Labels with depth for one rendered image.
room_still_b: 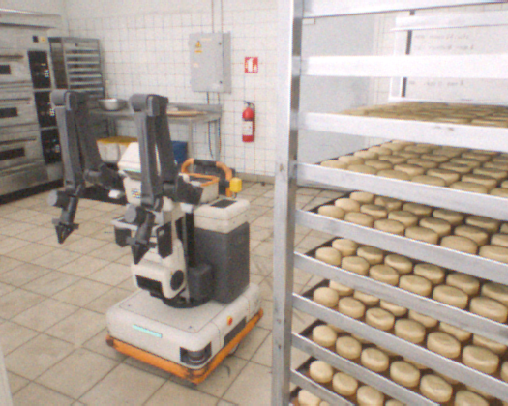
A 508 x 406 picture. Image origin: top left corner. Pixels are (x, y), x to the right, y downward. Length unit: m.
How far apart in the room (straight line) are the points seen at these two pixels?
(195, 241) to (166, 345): 0.53
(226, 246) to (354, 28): 3.54
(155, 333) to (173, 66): 4.50
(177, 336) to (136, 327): 0.24
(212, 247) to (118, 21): 4.96
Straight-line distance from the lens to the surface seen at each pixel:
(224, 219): 2.14
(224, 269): 2.25
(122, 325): 2.39
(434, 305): 0.75
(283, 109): 0.76
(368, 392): 0.97
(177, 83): 6.17
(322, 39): 5.30
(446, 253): 0.71
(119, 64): 6.79
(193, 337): 2.15
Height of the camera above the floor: 1.51
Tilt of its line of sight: 18 degrees down
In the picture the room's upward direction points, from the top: straight up
